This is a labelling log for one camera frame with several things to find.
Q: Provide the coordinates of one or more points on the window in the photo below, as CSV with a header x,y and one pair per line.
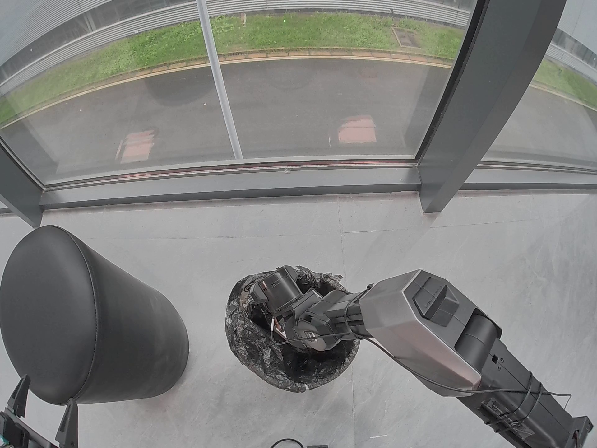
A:
x,y
326,110

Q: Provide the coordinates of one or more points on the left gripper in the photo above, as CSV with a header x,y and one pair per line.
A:
x,y
23,434

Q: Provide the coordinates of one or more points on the black plastic bag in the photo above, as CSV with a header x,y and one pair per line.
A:
x,y
252,343

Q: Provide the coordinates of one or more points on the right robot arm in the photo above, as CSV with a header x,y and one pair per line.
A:
x,y
419,325

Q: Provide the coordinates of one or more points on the dark grey round chair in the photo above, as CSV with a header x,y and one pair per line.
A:
x,y
93,315

